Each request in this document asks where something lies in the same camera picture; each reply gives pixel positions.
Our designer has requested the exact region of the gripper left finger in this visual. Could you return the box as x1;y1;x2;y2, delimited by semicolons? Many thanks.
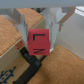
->
1;7;30;47

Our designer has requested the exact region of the wooden drawer box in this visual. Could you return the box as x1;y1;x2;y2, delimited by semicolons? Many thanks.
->
0;7;48;84

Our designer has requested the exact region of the pink block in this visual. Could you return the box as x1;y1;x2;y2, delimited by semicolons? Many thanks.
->
26;28;52;56

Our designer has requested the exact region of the black drawer handle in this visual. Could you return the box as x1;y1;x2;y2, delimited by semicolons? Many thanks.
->
16;46;47;84

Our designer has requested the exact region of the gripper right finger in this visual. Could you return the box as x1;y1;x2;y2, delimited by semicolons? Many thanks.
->
41;6;73;52

